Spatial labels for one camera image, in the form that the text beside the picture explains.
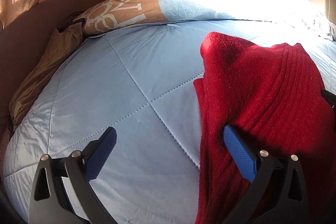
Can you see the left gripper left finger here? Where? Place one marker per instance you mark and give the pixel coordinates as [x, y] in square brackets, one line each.
[49, 202]

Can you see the light blue quilted bedspread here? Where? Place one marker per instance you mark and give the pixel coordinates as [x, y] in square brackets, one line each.
[138, 80]

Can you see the tan crumpled blanket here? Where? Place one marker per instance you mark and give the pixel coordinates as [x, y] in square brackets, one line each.
[60, 46]

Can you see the red knitted sweater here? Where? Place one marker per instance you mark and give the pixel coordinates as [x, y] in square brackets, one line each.
[273, 97]

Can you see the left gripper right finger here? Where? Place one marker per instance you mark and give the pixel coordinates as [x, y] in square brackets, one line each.
[277, 191]

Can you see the blue and tan pillow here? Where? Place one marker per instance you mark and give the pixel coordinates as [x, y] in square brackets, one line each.
[114, 14]

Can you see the floral patterned pillow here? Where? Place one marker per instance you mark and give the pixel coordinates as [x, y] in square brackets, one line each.
[320, 25]

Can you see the brown headboard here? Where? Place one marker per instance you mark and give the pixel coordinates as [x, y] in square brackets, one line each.
[24, 40]

